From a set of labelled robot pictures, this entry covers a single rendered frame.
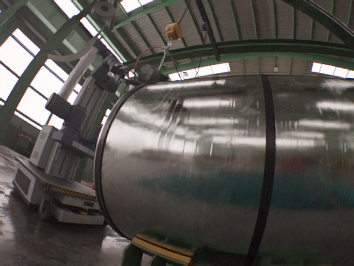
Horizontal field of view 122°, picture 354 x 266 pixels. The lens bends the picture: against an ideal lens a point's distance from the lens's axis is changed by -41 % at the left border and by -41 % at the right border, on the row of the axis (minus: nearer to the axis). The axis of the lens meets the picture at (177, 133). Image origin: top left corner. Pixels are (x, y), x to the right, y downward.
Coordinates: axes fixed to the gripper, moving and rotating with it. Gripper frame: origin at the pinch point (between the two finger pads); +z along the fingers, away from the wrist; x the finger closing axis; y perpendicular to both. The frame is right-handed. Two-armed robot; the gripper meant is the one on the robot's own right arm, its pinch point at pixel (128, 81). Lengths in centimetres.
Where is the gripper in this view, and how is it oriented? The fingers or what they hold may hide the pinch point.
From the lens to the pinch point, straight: 124.1
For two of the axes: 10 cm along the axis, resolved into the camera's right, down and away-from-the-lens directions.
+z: 5.9, 7.2, -3.6
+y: 5.1, 0.2, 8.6
